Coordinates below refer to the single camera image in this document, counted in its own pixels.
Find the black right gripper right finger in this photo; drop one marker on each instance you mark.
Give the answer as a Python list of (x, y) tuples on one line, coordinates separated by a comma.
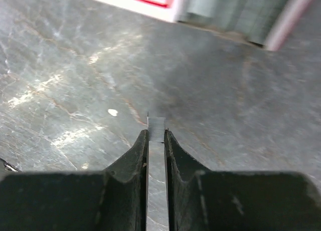
[(204, 199)]

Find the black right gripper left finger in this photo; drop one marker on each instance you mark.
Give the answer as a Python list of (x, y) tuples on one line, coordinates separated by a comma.
[(110, 199)]

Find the silver staple strip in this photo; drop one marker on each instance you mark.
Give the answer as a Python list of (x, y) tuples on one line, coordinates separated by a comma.
[(156, 128)]

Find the red white staple box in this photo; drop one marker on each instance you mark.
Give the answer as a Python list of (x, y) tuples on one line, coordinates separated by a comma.
[(262, 23)]

